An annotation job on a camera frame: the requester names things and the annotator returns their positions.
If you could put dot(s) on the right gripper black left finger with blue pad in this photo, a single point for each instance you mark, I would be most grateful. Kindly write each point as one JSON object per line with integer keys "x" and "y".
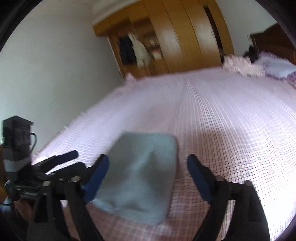
{"x": 76, "y": 184}

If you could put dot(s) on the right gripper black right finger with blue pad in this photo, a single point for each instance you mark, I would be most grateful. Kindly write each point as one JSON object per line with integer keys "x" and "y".
{"x": 248, "y": 220}

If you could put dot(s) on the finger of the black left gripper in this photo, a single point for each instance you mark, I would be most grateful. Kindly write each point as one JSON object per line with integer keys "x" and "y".
{"x": 57, "y": 160}

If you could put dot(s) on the person's left hand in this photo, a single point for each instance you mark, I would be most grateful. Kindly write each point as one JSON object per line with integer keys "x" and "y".
{"x": 12, "y": 210}

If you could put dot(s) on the pink checked bed sheet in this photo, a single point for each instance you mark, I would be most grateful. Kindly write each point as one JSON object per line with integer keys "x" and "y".
{"x": 242, "y": 128}

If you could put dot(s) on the black hanging garment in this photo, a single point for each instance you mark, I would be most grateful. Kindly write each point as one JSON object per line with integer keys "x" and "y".
{"x": 126, "y": 51}

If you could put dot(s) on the wooden wardrobe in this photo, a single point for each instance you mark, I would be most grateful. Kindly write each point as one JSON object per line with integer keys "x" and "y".
{"x": 179, "y": 35}

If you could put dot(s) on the pink crumpled clothes pile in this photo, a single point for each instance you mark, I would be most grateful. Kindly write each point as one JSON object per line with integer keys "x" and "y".
{"x": 242, "y": 66}

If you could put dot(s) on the lilac ruffled pillow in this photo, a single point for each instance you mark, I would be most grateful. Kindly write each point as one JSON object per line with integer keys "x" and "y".
{"x": 276, "y": 67}

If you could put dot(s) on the black garment by headboard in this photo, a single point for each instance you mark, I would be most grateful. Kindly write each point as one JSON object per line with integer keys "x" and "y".
{"x": 252, "y": 54}

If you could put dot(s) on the dark wooden headboard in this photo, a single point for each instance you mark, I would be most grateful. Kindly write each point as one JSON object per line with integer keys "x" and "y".
{"x": 274, "y": 40}

